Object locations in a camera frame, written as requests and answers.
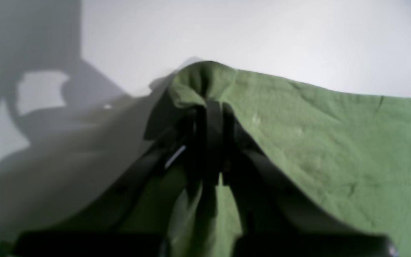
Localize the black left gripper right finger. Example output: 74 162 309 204
209 101 387 240

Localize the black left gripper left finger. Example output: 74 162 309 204
47 105 210 236

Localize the green T-shirt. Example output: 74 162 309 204
116 61 411 257

